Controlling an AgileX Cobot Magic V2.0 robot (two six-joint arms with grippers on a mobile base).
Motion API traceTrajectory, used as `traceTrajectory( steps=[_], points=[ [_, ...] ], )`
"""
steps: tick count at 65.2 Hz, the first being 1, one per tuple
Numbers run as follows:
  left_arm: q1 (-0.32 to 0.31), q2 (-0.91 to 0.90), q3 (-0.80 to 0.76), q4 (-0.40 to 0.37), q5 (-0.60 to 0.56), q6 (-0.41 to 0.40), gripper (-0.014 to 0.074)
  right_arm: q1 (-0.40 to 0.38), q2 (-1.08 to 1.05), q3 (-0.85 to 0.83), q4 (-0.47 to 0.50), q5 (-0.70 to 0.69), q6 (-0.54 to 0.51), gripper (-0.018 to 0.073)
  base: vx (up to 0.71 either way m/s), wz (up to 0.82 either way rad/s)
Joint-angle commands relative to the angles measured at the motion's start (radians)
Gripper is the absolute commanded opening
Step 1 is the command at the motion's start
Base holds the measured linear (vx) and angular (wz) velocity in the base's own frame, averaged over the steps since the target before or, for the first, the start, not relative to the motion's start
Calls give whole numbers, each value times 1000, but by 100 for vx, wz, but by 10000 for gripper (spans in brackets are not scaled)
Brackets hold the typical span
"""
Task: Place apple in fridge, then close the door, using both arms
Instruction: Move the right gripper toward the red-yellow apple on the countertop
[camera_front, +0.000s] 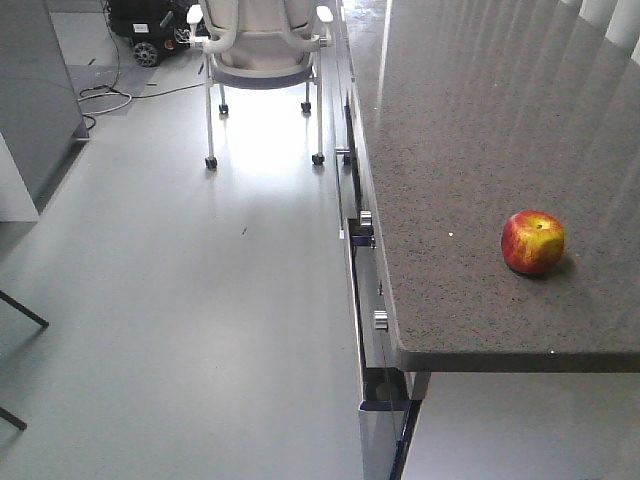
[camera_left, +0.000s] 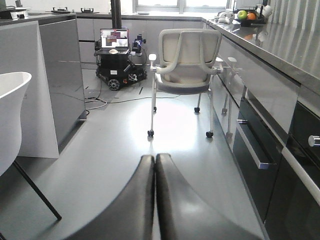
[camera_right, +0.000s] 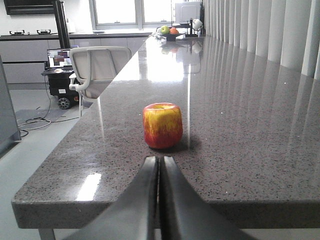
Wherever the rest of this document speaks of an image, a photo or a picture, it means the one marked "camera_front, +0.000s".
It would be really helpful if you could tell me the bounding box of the red yellow apple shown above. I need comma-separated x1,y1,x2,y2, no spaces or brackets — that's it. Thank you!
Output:
501,210,565,276

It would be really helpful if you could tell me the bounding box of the black wheeled robot base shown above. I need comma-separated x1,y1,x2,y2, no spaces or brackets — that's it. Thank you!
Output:
105,0,197,67

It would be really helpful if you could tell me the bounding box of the dark counter cabinet with knobs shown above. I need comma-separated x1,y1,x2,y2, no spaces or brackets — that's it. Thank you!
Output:
340,1,639,479

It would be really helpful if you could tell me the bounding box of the grey mesh office chair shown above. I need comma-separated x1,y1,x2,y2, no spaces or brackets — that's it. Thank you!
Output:
186,0,334,170

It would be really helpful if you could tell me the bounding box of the grey partition panel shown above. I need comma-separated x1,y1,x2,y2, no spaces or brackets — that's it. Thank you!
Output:
1,1,88,222

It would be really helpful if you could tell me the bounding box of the black metal stand leg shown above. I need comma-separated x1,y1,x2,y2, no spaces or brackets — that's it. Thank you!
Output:
0,289,50,431

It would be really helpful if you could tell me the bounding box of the white floor cable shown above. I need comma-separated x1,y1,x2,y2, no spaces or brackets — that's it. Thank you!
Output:
76,82,208,131

